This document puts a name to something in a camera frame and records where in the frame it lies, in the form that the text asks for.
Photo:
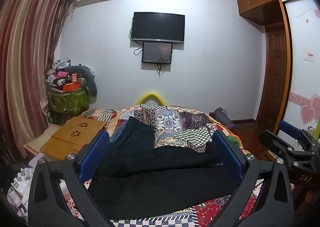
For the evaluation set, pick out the striped pink curtain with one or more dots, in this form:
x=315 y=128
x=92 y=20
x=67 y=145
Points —
x=25 y=54

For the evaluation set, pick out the striped orange cloth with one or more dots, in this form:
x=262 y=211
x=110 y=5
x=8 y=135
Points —
x=100 y=115

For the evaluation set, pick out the blue-grey bag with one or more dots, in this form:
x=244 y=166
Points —
x=222 y=117

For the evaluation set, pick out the red door sticker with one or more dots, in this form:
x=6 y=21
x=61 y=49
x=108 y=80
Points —
x=310 y=55

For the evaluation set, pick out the pile of clothes and toys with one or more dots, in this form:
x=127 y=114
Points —
x=90 y=79

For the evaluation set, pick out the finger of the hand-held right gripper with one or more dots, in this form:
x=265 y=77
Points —
x=290 y=130
x=273 y=142

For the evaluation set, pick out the small black wall monitor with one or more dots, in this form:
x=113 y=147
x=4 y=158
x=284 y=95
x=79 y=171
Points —
x=157 y=52

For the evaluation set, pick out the black wall television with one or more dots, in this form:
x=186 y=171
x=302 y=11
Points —
x=158 y=26

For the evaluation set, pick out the white crumpled cloth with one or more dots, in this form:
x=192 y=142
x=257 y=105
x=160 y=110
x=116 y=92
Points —
x=21 y=184

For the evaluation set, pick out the black pants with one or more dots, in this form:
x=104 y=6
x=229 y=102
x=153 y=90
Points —
x=162 y=182

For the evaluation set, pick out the yellow foam hoop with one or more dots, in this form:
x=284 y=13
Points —
x=150 y=94

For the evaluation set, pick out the small red box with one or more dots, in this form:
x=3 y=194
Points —
x=74 y=78

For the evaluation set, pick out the green fabric storage box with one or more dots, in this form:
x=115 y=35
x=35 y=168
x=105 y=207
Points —
x=68 y=100

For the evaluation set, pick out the pile of mixed clothes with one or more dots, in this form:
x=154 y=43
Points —
x=56 y=76

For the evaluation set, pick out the wooden lap desk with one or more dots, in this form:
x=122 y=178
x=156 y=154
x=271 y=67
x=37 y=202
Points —
x=75 y=133

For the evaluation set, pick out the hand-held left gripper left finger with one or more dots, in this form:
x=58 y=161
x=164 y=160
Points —
x=96 y=153

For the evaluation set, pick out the white heart-printed wardrobe door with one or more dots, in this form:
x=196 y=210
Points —
x=303 y=79

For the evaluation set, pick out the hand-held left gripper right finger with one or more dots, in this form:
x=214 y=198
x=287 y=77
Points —
x=230 y=153

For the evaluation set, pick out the blue jeans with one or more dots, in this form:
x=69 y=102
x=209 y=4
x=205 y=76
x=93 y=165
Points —
x=117 y=134

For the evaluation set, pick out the orange box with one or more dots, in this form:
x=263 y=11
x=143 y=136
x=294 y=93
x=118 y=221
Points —
x=72 y=87

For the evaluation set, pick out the patchwork printed blanket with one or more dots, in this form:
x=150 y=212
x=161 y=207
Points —
x=175 y=122

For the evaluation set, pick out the dark teal folded pants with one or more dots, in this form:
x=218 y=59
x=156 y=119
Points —
x=136 y=134

